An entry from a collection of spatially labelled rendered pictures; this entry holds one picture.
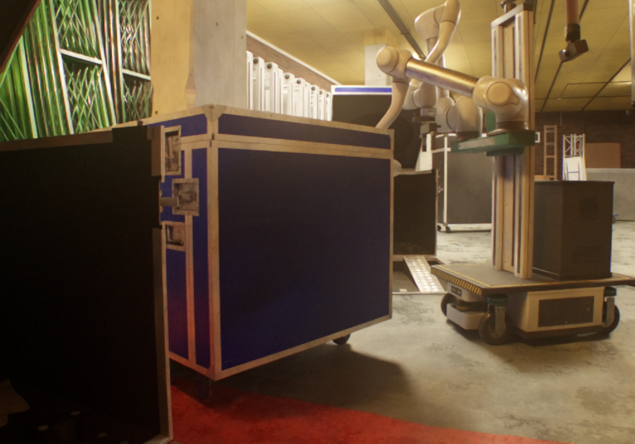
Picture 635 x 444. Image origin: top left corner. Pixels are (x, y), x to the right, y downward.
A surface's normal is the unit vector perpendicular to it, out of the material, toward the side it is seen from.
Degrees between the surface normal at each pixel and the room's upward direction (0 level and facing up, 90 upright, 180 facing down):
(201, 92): 90
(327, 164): 90
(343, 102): 143
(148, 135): 90
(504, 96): 92
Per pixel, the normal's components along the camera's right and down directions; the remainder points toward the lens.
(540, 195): -0.99, 0.00
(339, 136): 0.73, 0.03
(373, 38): -0.38, 0.04
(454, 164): 0.14, 0.04
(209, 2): 0.93, 0.02
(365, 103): 0.00, 0.83
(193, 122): -0.68, 0.04
